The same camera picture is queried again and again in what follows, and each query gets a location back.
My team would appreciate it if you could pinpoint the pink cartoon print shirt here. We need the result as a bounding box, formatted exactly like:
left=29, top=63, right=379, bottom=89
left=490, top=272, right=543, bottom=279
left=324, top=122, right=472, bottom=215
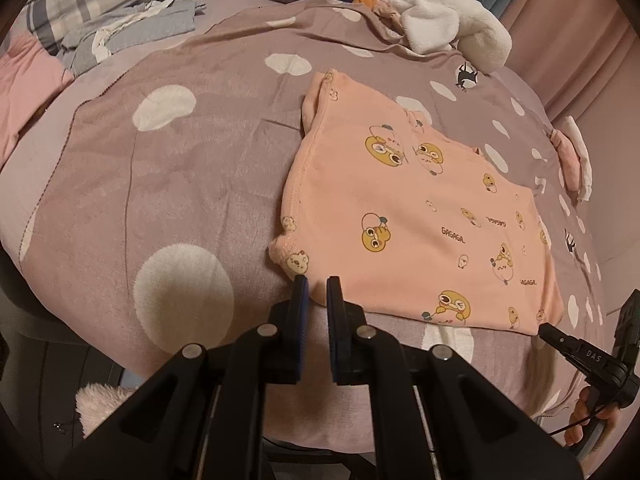
left=269, top=69, right=565, bottom=335

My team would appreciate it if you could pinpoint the pink curtain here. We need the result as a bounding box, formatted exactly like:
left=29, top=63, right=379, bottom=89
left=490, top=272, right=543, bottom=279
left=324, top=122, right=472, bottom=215
left=500, top=0, right=640, bottom=263

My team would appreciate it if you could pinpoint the folded pink cloth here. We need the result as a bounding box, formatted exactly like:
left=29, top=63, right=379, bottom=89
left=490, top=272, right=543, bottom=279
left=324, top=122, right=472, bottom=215
left=550, top=127, right=586, bottom=192

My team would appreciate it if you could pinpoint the thin black cable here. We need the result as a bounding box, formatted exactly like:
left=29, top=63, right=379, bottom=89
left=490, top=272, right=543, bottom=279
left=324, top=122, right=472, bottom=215
left=544, top=406, right=609, bottom=437

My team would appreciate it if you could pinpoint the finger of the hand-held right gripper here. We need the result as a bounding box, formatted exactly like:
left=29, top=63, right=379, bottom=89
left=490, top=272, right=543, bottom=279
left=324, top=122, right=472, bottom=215
left=537, top=322, right=608, bottom=373

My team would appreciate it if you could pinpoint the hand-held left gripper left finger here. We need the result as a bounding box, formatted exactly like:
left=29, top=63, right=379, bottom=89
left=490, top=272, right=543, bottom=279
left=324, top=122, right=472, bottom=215
left=60, top=275, right=311, bottom=480

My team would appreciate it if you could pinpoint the person's right hand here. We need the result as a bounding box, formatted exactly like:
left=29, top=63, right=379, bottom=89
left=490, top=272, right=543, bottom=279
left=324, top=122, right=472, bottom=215
left=565, top=385, right=622, bottom=457

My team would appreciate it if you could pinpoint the folded white cloth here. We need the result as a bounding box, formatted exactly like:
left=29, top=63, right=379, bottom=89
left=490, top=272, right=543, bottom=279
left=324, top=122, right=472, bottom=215
left=564, top=115, right=596, bottom=204

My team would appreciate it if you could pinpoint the white fluffy blanket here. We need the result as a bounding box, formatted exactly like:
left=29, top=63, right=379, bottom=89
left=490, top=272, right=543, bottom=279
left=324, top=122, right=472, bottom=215
left=340, top=0, right=514, bottom=69

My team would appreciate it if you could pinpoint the pink fluffy cloth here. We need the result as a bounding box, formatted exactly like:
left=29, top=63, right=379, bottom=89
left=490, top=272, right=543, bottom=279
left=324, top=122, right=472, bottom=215
left=75, top=382, right=144, bottom=437

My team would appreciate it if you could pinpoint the grey-blue garment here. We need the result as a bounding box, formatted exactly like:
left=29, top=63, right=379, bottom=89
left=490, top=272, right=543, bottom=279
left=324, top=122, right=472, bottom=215
left=57, top=0, right=207, bottom=74

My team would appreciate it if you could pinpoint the lilac bed sheet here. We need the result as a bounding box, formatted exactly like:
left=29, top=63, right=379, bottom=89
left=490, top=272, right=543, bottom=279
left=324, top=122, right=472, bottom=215
left=0, top=0, right=557, bottom=173

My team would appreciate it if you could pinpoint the light pink small cloth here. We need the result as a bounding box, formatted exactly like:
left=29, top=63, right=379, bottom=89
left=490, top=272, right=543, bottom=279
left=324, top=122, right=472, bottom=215
left=375, top=0, right=407, bottom=32

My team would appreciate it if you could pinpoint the grey bed base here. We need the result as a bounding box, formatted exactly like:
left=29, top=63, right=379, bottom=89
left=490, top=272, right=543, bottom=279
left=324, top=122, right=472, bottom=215
left=0, top=250, right=126, bottom=376

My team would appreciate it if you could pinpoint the mauve polka dot blanket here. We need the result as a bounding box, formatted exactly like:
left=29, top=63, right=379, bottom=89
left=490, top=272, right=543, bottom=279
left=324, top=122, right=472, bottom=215
left=0, top=0, right=609, bottom=461

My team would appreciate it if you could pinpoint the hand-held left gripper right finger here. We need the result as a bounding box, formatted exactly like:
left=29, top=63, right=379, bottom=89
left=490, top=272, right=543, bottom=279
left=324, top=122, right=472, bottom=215
left=326, top=276, right=584, bottom=480

